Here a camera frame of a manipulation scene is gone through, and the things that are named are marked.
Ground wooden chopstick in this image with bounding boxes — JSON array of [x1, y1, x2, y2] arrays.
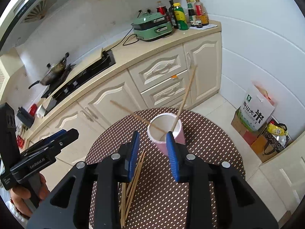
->
[[120, 182, 127, 228], [110, 100, 166, 134], [171, 65, 197, 132], [126, 181, 136, 210], [119, 151, 146, 228], [126, 151, 145, 196]]

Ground pink paper cup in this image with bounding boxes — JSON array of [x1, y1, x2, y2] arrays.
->
[[147, 113, 186, 156]]

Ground person left hand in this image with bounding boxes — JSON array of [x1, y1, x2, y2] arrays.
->
[[10, 174, 50, 217]]

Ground white mug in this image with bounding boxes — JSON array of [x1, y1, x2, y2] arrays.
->
[[36, 105, 46, 119]]

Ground black gas cooktop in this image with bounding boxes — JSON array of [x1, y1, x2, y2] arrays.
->
[[44, 50, 116, 115]]

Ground black electric kettle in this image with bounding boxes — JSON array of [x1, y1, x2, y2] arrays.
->
[[17, 107, 34, 128]]

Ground steel wok with lid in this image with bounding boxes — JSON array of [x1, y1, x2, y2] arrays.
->
[[28, 52, 69, 89]]

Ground brown polka dot tablecloth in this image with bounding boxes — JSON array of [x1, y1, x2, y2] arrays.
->
[[85, 110, 246, 228]]

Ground beige cutting board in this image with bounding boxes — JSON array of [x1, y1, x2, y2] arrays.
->
[[66, 48, 103, 82]]

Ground cardboard box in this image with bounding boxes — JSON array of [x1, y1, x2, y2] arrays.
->
[[231, 109, 290, 163]]

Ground yellow plastic bag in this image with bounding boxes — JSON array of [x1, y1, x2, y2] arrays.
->
[[267, 120, 288, 136]]

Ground white rice bag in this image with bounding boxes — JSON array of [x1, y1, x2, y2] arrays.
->
[[238, 82, 277, 131]]

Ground lower cream base cabinets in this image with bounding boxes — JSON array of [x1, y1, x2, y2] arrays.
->
[[25, 28, 222, 175]]

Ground black range hood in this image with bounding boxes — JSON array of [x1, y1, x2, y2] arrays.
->
[[0, 0, 63, 51]]

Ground green electric multicooker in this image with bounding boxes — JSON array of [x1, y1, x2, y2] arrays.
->
[[131, 12, 173, 41]]

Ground green yellow oil bottle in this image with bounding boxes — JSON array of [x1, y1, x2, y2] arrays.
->
[[173, 3, 189, 31]]

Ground dark olive oil bottle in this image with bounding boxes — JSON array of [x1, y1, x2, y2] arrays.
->
[[169, 0, 179, 29]]

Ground dark soy sauce bottle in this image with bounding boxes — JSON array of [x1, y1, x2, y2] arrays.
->
[[186, 0, 197, 27]]

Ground red label sauce bottle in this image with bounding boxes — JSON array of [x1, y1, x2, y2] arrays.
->
[[194, 0, 209, 26]]

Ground black power cable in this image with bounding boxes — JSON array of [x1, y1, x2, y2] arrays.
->
[[104, 27, 139, 51]]

